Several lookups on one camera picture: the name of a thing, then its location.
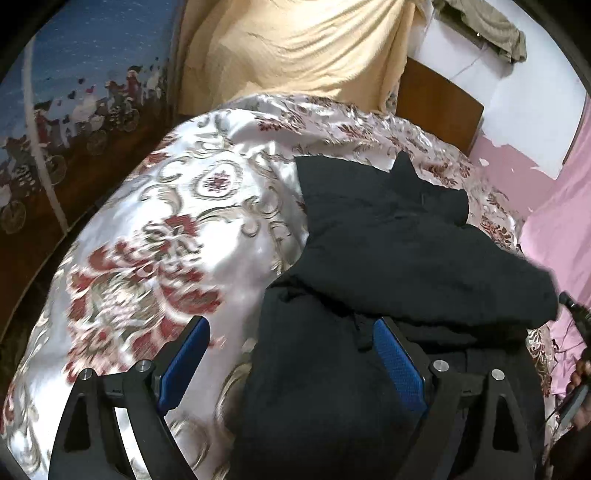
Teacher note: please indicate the floral satin bedspread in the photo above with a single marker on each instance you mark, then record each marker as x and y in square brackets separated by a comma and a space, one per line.
[184, 221]

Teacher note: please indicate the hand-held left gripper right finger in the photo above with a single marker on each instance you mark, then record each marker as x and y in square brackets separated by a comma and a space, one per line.
[399, 364]

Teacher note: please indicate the wooden headboard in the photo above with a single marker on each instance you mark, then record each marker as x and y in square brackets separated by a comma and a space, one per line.
[438, 101]

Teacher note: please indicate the person's right hand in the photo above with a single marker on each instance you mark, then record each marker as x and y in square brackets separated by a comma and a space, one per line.
[579, 371]

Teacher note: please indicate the cream blanket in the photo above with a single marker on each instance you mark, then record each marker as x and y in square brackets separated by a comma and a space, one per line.
[295, 50]

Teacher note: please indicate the blue printed wall cloth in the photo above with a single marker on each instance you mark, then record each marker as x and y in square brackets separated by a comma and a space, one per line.
[83, 69]

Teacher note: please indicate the olive cloth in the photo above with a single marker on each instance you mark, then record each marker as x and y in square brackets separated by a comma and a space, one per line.
[498, 27]

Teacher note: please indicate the black garment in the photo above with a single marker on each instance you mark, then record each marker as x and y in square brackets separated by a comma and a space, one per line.
[392, 240]

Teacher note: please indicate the pink cloth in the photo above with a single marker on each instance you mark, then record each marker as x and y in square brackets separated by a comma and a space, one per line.
[563, 240]

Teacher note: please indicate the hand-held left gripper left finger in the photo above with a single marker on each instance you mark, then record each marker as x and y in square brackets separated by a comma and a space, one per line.
[184, 364]

